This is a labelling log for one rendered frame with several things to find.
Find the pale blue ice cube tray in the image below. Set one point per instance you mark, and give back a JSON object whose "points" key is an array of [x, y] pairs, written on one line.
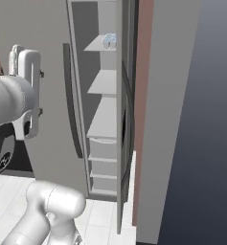
{"points": [[110, 40]]}

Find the grey fridge body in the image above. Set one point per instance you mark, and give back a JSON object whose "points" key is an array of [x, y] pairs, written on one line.
{"points": [[86, 89]]}

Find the grey open freezer door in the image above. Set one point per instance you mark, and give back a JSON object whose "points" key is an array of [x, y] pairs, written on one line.
{"points": [[119, 127]]}

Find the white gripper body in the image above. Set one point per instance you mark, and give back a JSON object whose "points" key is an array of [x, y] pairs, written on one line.
{"points": [[35, 83]]}

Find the grey closed fridge door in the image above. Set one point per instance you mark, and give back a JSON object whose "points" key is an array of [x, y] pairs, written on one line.
{"points": [[52, 127]]}

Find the large grey freezer shelf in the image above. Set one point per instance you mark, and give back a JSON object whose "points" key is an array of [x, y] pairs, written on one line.
{"points": [[105, 121]]}

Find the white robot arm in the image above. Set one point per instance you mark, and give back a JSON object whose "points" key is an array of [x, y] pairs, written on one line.
{"points": [[9, 99]]}

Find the small grey freezer shelf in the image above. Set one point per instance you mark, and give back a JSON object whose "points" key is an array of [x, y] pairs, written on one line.
{"points": [[95, 46]]}

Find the tall grey cupboard panel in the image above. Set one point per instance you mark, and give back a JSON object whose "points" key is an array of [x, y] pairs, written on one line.
{"points": [[164, 121]]}

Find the medium grey freezer shelf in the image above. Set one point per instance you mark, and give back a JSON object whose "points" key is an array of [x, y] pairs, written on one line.
{"points": [[103, 83]]}

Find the grey freezer drawer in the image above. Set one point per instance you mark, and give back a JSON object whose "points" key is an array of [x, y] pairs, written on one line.
{"points": [[102, 148], [104, 184], [103, 167]]}

